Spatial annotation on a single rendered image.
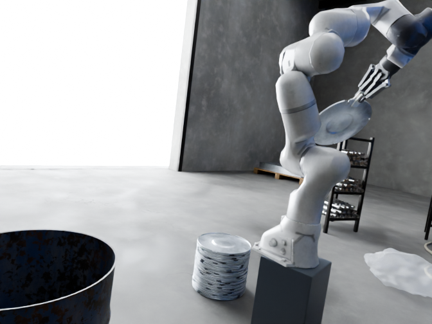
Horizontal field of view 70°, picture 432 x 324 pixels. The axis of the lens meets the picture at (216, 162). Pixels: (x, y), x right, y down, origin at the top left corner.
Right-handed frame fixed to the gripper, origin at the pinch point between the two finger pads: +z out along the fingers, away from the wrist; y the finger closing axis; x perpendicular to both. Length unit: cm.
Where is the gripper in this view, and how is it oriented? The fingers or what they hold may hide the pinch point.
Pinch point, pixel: (357, 99)
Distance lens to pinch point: 145.0
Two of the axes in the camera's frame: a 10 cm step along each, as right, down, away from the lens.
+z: -3.5, 6.0, 7.2
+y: -1.7, -8.0, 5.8
